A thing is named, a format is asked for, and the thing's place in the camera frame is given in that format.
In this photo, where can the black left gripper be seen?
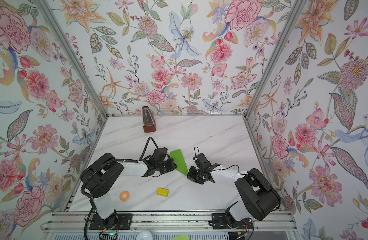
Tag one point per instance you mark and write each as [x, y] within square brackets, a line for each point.
[171, 163]

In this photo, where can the aluminium frame post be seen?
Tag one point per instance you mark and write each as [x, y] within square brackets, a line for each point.
[294, 14]
[73, 60]

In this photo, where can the yellow sponge block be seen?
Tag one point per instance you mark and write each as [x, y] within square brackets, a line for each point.
[162, 192]

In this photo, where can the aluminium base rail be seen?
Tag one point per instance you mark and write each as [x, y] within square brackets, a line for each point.
[181, 221]

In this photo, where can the aluminium frame post left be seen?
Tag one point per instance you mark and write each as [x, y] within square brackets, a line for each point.
[73, 60]

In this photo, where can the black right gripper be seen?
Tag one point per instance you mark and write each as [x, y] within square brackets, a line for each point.
[191, 175]

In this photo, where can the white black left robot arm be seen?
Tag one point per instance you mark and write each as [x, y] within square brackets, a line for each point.
[99, 177]

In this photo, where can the green square paper sheet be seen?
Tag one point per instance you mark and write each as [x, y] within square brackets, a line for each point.
[179, 160]

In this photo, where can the aluminium frame post right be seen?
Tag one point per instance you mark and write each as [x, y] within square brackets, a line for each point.
[294, 14]

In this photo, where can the brown wooden metronome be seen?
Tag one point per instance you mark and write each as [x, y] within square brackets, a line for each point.
[149, 122]

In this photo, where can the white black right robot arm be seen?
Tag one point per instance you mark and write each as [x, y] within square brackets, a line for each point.
[258, 198]

